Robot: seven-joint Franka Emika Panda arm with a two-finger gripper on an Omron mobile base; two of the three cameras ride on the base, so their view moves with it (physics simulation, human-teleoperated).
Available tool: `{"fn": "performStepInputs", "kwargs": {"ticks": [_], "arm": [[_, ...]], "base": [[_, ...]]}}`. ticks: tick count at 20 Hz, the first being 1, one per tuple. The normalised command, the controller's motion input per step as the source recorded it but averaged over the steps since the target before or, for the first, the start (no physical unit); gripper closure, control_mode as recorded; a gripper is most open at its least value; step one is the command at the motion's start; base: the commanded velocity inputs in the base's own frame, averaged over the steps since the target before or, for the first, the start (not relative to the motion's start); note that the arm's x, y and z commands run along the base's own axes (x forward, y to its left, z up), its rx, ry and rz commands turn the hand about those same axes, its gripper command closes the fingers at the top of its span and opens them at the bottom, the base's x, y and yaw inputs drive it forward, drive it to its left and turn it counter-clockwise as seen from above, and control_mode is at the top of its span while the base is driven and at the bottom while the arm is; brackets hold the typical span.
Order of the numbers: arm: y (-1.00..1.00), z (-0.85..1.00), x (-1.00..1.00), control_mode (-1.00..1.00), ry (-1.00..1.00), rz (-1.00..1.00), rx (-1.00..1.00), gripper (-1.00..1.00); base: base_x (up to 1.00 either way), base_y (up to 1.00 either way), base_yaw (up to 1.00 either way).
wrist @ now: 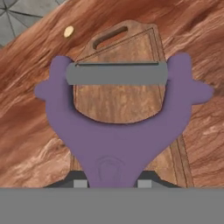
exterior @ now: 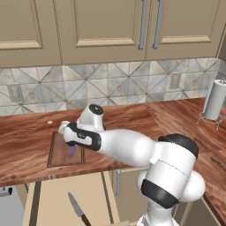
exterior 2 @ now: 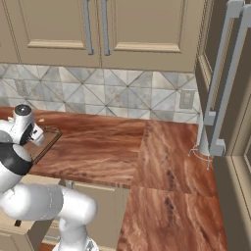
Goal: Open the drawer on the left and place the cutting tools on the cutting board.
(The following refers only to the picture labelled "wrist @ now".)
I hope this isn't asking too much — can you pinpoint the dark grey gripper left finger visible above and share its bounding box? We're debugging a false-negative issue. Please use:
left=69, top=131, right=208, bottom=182
left=44, top=171, right=89, bottom=189

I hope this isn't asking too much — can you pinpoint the small round beige knob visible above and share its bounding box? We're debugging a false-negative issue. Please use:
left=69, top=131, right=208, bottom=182
left=63, top=24, right=75, bottom=39

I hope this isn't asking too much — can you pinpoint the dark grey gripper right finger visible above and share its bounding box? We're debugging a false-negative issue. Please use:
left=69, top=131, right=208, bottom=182
left=134, top=171, right=181, bottom=189

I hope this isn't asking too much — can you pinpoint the wooden cutting board with handle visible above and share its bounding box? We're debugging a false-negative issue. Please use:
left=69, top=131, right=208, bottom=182
left=68, top=19, right=195, bottom=189

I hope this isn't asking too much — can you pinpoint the purple peeler with grey blade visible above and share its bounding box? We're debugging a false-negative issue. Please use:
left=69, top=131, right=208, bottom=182
left=34, top=52, right=215, bottom=189

